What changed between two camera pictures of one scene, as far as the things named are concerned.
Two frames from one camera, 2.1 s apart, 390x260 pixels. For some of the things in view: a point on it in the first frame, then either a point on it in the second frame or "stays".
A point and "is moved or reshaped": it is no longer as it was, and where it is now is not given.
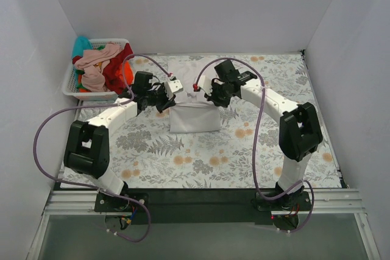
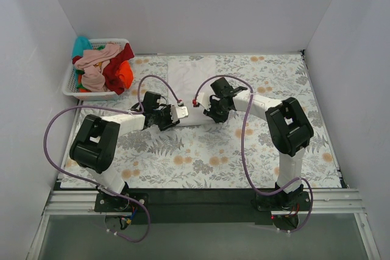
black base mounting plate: (202, 206) stays
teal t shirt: (80, 44) stays
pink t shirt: (93, 62) stays
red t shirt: (109, 73) stays
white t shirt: (192, 112) is moved or reshaped
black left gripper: (164, 100) -> (166, 118)
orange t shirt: (128, 74) stays
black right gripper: (213, 96) -> (214, 111)
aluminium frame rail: (62, 202) stays
